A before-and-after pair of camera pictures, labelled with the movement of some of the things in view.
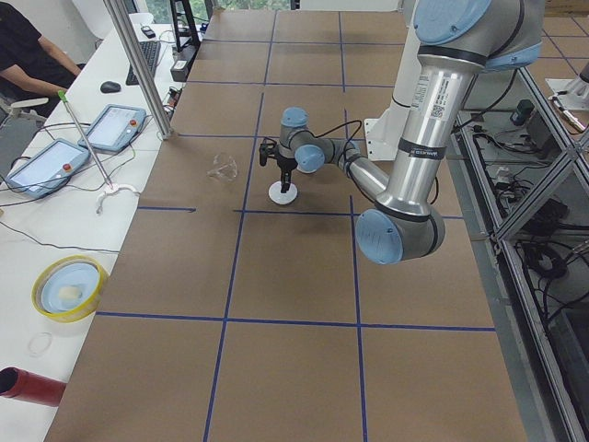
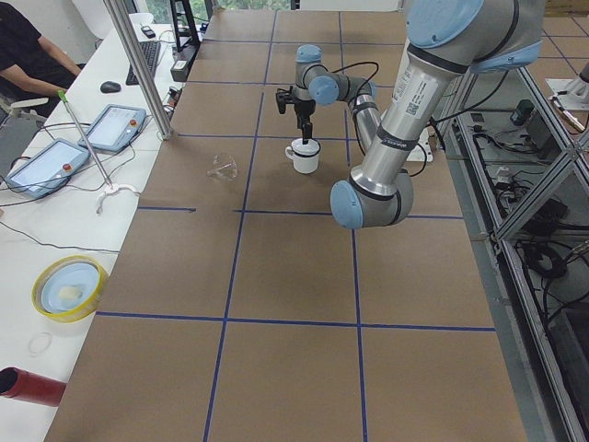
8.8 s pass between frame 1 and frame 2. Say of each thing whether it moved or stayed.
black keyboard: stayed
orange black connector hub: stayed
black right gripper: moved
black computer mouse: stayed
